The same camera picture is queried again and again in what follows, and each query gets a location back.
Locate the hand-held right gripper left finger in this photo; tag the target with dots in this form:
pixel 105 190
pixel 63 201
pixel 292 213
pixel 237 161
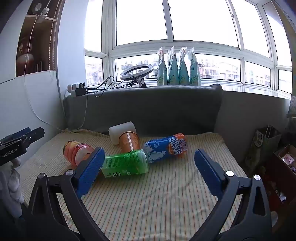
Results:
pixel 91 171

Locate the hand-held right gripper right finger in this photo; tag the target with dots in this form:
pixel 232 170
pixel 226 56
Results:
pixel 208 173

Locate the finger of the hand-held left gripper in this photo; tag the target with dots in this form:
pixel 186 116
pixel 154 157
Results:
pixel 34 137
pixel 16 136

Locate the orange cup with white lid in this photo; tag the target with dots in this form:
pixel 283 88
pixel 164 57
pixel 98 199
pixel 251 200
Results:
pixel 128 141

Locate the person's left hand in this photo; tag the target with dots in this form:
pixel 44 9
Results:
pixel 14 163

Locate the orange pink drink bottle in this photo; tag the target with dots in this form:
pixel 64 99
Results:
pixel 76 151

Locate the green drink bottle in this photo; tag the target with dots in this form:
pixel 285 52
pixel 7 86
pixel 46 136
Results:
pixel 124 163

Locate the blue drink can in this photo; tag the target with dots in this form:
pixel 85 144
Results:
pixel 159 148

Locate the white power strip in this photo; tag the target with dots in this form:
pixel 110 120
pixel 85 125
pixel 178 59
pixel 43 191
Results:
pixel 72 87

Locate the striped yellow blanket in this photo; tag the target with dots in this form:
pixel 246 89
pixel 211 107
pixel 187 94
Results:
pixel 150 197

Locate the black power adapter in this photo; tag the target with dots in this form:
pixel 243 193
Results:
pixel 80 91

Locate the paper shopping bag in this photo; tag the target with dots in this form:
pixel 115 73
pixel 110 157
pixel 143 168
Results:
pixel 266 143

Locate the cardboard box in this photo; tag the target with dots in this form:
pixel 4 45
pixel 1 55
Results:
pixel 279 178

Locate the round vase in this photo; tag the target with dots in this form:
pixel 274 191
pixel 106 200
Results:
pixel 23 61

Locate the grey sofa back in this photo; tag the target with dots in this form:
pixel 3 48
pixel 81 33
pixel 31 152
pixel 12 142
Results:
pixel 150 109

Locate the teal standing pouch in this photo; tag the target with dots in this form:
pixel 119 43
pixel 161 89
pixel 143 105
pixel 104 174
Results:
pixel 161 71
pixel 194 73
pixel 173 71
pixel 183 73

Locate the white clip device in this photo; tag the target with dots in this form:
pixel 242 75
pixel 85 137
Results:
pixel 42 15

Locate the brown wall shelf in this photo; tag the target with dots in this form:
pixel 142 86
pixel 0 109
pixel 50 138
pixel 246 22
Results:
pixel 45 46

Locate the white window frame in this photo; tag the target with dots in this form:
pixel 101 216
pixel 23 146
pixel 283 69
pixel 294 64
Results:
pixel 171 44

